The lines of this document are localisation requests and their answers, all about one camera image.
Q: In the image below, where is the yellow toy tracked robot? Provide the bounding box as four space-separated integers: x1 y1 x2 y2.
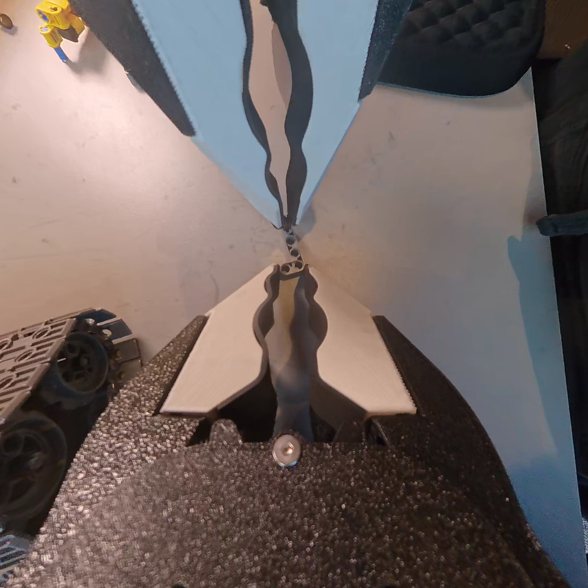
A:
0 308 143 552

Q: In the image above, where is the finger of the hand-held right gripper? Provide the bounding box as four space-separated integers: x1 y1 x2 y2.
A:
288 0 381 228
132 0 288 228

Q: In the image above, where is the small yellow block assembly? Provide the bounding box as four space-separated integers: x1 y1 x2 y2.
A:
35 0 88 63

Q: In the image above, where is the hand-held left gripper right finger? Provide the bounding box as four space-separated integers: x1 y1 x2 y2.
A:
292 265 420 425

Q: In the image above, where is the grey bent beam piece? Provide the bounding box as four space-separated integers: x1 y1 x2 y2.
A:
279 232 309 274

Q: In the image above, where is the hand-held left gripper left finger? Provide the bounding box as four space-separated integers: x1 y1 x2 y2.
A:
159 265 293 421

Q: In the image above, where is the grey desk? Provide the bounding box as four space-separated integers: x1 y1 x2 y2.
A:
0 0 588 588

